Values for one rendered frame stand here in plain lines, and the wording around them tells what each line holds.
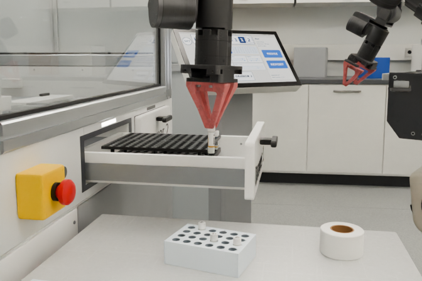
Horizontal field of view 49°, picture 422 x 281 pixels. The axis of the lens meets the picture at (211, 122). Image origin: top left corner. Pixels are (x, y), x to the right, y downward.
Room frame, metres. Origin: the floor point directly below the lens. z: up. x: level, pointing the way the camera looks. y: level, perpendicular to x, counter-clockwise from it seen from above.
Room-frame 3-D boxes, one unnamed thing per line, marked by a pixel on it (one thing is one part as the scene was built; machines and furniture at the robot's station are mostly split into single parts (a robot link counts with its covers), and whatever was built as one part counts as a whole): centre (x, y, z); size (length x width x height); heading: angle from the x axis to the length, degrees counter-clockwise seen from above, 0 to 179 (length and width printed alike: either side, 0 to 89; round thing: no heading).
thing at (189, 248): (0.71, 0.00, 0.78); 0.12 x 0.08 x 0.04; 67
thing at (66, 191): (0.70, 0.23, 0.88); 0.04 x 0.03 x 0.04; 170
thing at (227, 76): (0.73, 0.00, 1.02); 0.07 x 0.07 x 0.09; 66
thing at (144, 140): (1.01, 0.10, 0.87); 0.22 x 0.18 x 0.06; 80
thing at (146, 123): (1.34, 0.16, 0.87); 0.29 x 0.02 x 0.11; 170
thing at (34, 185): (0.71, 0.26, 0.88); 0.07 x 0.05 x 0.07; 170
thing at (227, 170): (1.02, 0.11, 0.86); 0.40 x 0.26 x 0.06; 80
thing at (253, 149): (0.98, -0.10, 0.87); 0.29 x 0.02 x 0.11; 170
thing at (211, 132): (0.74, 0.00, 0.95); 0.01 x 0.01 x 0.05
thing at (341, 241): (0.74, -0.22, 0.78); 0.07 x 0.07 x 0.04
